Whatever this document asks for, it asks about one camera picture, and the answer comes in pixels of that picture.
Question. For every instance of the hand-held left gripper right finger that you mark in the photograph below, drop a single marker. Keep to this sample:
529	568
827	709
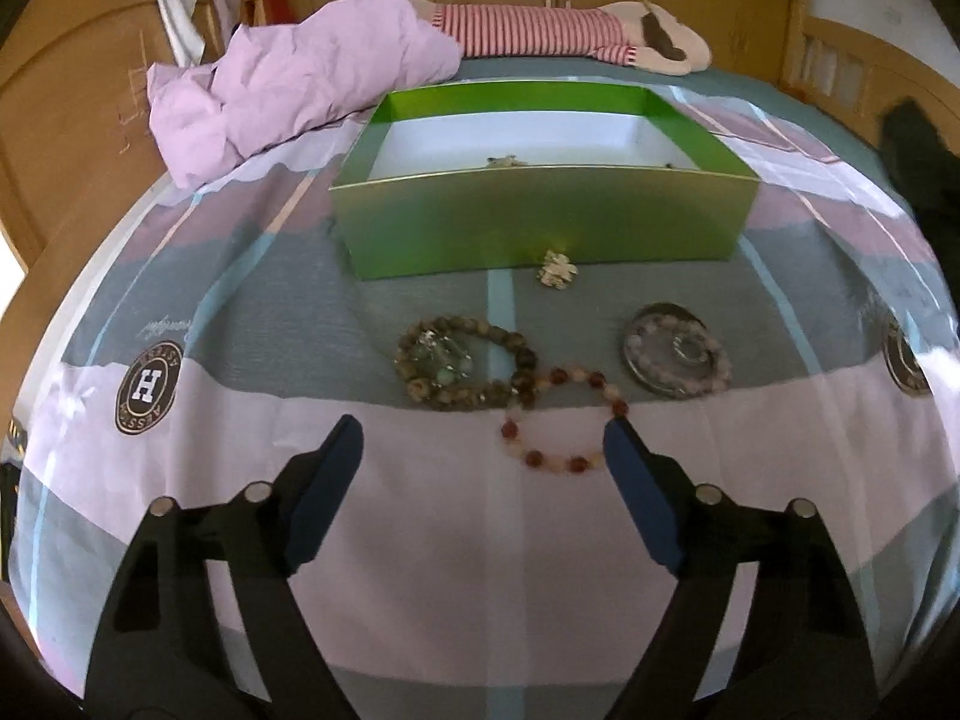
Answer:
637	495

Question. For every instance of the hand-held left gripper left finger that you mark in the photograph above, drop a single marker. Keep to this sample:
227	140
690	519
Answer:
330	495

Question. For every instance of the round silver metal disc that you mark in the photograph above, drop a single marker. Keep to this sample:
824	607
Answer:
664	361

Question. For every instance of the silver flower brooch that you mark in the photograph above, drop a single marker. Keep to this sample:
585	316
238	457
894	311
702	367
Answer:
556	268

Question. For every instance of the green cardboard box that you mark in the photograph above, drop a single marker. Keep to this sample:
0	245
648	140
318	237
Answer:
525	217

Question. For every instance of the plaid blanket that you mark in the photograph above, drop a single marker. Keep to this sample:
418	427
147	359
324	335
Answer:
450	577

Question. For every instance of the small metal trinket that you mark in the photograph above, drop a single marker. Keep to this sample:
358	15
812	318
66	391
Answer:
504	161

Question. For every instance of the purple quilt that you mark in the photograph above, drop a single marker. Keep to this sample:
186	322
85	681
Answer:
300	75

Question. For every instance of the dark cloth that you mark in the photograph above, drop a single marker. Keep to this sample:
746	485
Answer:
919	157

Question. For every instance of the striped plush toy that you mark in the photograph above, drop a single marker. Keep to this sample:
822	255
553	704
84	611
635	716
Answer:
525	30

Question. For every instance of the wooden headboard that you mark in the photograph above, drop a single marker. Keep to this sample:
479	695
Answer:
75	90

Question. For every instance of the white hanging cloth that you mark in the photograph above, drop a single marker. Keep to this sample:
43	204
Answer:
178	7

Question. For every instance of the wooden bed rail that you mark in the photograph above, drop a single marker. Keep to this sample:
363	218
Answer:
847	52

